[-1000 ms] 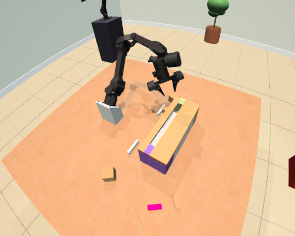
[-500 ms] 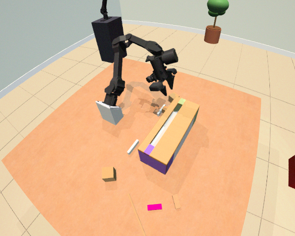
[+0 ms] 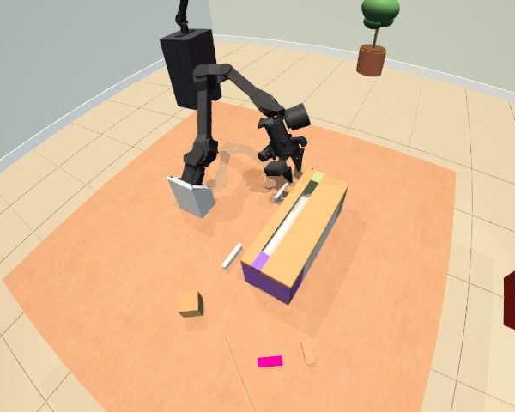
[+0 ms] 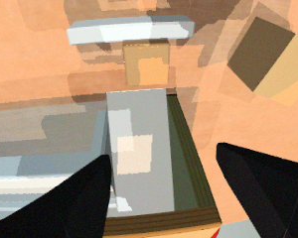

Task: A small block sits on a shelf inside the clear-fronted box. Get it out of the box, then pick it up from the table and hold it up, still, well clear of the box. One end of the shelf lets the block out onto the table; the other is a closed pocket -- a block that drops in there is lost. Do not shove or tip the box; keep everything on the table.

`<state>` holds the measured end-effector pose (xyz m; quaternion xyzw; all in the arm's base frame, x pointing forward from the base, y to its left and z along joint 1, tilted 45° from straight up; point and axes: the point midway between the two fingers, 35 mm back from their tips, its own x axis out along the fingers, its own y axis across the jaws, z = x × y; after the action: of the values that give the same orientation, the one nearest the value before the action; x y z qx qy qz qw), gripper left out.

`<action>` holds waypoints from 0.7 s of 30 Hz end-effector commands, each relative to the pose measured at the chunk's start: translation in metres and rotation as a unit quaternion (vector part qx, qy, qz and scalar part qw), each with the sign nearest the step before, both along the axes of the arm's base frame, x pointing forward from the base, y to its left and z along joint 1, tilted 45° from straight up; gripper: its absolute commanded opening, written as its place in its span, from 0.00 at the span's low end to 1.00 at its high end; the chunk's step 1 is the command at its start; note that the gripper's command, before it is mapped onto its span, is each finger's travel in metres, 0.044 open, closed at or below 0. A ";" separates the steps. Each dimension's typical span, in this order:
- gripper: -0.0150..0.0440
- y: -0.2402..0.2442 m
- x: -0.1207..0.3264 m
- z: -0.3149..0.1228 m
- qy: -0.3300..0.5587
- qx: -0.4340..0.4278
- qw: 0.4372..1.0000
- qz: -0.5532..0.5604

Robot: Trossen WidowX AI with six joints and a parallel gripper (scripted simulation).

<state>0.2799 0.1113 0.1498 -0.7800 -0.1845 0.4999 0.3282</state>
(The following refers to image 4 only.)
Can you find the tan cardboard-coloured block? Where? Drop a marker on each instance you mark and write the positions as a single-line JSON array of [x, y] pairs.
[[146, 62]]

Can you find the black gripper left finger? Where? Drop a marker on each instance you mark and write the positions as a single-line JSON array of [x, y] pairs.
[[76, 208]]

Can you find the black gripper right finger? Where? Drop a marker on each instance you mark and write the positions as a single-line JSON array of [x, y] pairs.
[[267, 188]]

